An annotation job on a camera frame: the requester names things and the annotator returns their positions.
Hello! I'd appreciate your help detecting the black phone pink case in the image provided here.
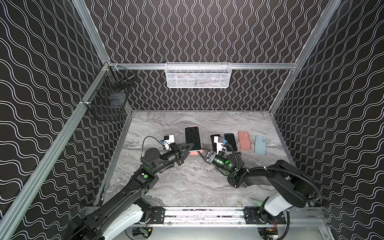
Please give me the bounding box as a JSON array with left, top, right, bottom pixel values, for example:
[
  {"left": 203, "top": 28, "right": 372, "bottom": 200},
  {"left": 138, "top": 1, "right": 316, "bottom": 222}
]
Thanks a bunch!
[{"left": 185, "top": 126, "right": 202, "bottom": 152}]

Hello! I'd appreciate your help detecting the black smartphone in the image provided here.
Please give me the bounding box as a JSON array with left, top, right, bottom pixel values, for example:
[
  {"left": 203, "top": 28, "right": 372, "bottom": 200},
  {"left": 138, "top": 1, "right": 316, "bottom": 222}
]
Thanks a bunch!
[{"left": 224, "top": 133, "right": 238, "bottom": 152}]

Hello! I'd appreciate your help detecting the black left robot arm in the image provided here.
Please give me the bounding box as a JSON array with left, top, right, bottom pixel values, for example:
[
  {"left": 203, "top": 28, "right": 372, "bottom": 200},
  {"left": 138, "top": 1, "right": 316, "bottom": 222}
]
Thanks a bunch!
[{"left": 64, "top": 143, "right": 194, "bottom": 240}]

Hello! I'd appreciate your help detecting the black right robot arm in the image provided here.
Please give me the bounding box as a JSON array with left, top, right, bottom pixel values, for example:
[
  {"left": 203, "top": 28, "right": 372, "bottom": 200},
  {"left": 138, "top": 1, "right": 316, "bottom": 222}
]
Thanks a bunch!
[{"left": 199, "top": 149, "right": 321, "bottom": 223}]

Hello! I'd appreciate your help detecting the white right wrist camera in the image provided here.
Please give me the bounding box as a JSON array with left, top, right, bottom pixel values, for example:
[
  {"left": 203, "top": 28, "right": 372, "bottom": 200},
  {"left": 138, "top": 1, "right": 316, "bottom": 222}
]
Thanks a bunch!
[{"left": 215, "top": 137, "right": 227, "bottom": 155}]

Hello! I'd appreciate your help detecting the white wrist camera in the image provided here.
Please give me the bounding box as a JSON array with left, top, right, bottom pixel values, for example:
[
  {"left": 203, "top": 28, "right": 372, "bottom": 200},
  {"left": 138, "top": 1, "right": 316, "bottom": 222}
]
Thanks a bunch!
[
  {"left": 161, "top": 135, "right": 175, "bottom": 151},
  {"left": 215, "top": 137, "right": 227, "bottom": 155}
]

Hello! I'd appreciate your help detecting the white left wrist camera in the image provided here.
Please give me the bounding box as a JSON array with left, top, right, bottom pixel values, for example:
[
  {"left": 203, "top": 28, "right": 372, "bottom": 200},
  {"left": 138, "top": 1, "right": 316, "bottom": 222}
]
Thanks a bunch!
[{"left": 161, "top": 135, "right": 175, "bottom": 151}]

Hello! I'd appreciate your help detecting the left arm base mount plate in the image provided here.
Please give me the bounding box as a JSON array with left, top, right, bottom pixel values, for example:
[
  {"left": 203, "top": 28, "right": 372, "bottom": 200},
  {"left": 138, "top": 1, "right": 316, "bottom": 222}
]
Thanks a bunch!
[{"left": 123, "top": 206, "right": 166, "bottom": 225}]

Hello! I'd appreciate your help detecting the aluminium front rail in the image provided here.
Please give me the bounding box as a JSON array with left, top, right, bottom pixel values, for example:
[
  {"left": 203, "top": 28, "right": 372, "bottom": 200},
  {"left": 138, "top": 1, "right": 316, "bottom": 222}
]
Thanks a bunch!
[{"left": 149, "top": 207, "right": 326, "bottom": 228}]

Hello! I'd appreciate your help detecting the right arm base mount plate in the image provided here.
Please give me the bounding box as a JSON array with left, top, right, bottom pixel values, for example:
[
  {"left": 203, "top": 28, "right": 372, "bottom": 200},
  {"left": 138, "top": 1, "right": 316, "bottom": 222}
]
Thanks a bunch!
[{"left": 244, "top": 207, "right": 287, "bottom": 225}]

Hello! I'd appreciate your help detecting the white wire basket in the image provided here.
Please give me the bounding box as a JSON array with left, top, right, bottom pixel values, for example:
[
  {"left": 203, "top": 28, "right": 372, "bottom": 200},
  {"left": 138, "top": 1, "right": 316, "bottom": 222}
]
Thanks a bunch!
[{"left": 165, "top": 62, "right": 232, "bottom": 89}]

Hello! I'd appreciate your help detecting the black wire basket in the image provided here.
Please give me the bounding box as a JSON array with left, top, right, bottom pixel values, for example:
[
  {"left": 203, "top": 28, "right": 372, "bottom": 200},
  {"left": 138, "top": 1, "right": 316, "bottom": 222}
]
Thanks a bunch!
[{"left": 86, "top": 66, "right": 136, "bottom": 122}]

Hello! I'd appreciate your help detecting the black corrugated cable conduit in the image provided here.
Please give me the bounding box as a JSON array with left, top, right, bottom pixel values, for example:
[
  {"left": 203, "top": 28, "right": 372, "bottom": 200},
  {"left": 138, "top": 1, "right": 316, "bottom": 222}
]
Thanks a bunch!
[{"left": 223, "top": 142, "right": 322, "bottom": 202}]

